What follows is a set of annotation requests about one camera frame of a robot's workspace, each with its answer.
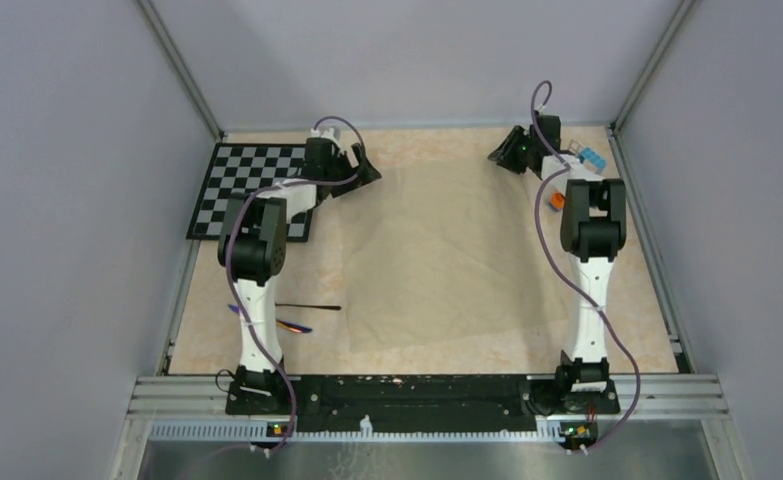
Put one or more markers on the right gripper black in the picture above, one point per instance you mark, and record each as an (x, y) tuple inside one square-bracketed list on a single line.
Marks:
[(504, 157)]

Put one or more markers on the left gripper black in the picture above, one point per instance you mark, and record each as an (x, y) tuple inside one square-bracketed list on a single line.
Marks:
[(367, 175)]

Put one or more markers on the beige cloth napkin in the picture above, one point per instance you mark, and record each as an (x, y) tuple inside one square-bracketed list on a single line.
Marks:
[(441, 251)]

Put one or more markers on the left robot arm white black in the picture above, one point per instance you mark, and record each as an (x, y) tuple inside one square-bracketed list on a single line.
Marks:
[(253, 246)]

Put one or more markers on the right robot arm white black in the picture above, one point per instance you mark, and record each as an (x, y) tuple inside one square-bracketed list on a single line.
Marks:
[(593, 230)]

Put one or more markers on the colourful toy brick structure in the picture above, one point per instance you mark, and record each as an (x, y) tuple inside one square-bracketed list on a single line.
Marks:
[(590, 159)]

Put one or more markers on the black white checkerboard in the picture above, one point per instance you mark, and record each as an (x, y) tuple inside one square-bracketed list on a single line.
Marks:
[(239, 168)]

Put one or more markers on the black spoon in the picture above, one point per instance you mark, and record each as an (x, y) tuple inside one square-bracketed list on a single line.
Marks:
[(310, 306)]

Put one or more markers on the iridescent rainbow knife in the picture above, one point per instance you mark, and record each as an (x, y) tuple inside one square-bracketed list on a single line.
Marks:
[(290, 326)]

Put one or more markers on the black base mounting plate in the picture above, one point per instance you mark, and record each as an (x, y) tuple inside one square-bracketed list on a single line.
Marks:
[(416, 404)]

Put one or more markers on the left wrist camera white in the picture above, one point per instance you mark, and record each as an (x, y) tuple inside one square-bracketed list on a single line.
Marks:
[(332, 134)]

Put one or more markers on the white slotted cable duct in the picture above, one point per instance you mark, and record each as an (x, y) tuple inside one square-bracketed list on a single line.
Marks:
[(269, 432)]

